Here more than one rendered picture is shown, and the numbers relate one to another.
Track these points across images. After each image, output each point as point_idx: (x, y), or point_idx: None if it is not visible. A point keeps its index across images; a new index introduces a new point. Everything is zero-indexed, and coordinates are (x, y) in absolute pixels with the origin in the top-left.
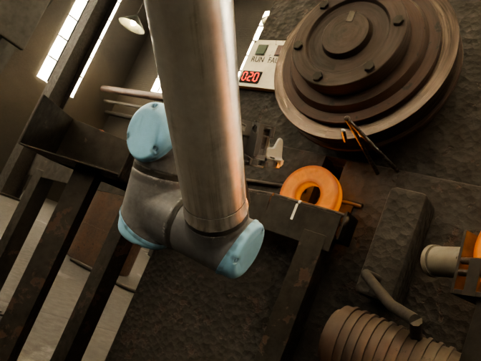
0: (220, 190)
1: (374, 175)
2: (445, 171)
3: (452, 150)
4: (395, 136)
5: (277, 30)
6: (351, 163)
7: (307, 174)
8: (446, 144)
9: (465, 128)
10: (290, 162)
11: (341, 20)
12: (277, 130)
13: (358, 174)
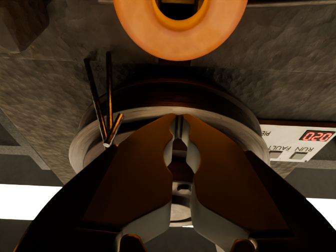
0: None
1: (110, 50)
2: (58, 61)
3: (67, 82)
4: (102, 102)
5: (279, 164)
6: (150, 60)
7: (192, 43)
8: (76, 87)
9: (70, 101)
10: (248, 47)
11: (175, 218)
12: (280, 82)
13: (132, 48)
